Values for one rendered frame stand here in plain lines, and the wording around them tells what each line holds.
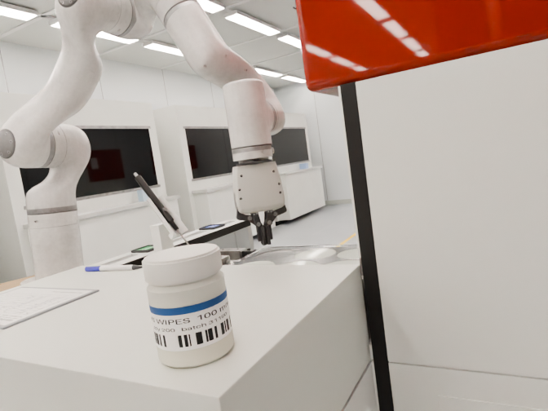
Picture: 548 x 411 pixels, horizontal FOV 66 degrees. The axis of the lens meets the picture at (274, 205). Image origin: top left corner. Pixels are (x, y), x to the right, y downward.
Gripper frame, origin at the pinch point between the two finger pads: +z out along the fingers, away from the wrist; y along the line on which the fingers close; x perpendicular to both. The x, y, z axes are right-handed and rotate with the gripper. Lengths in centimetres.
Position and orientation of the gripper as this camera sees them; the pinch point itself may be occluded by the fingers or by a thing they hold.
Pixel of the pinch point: (264, 235)
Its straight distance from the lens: 88.7
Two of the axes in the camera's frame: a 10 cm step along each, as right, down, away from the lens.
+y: -9.6, 1.6, -2.1
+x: 2.3, 0.7, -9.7
